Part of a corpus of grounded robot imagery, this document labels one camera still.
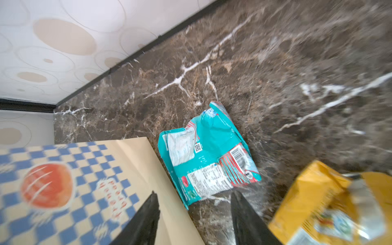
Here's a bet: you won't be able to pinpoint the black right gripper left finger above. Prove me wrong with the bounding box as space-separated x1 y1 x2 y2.
110 192 160 245

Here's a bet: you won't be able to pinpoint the blue checkered paper bag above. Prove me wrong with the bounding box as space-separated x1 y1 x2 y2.
1 137 203 245

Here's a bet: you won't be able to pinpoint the yellow snack packet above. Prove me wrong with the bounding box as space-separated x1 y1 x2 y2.
268 160 392 245

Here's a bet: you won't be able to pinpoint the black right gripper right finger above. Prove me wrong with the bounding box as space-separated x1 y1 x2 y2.
231 190 281 245

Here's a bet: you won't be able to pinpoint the black corner frame post right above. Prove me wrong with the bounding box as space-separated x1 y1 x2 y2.
0 99 57 113

